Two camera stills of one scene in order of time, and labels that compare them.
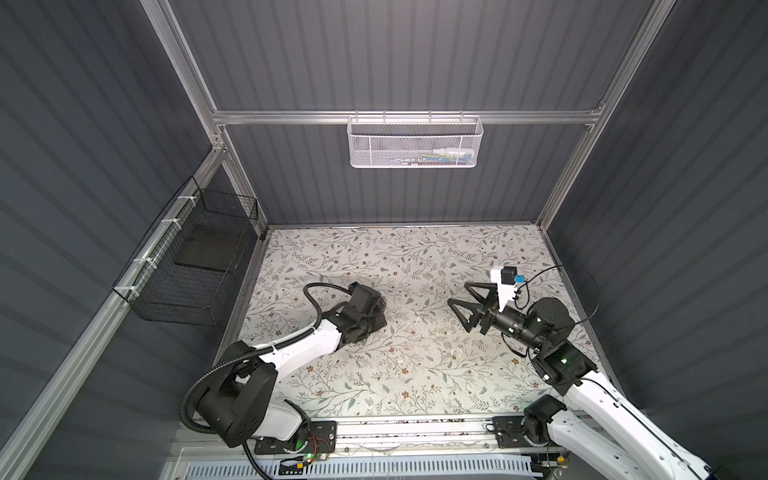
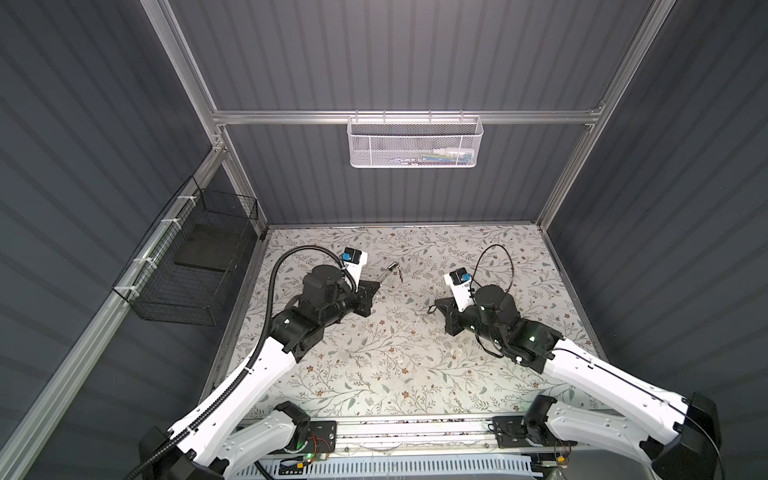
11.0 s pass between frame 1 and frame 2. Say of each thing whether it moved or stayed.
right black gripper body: moved
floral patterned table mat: stayed
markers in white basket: stayed
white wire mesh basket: stayed
